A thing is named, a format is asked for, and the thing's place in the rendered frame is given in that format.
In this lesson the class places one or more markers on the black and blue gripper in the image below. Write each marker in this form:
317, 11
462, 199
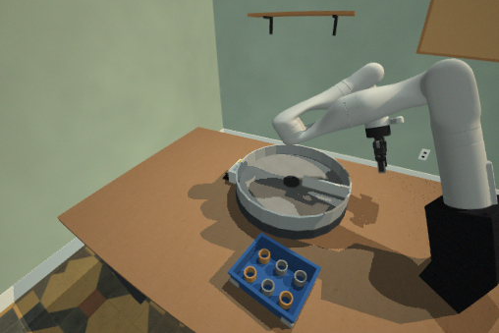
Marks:
378, 133

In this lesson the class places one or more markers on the bronze bushing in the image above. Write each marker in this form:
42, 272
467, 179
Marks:
285, 294
247, 270
261, 259

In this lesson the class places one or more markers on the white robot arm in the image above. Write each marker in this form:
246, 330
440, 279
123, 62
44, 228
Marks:
466, 176

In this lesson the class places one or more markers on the blue crate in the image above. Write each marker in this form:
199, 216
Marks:
281, 283

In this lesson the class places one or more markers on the grey metal sleeve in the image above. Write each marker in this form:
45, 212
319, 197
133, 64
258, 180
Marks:
296, 281
283, 263
267, 282

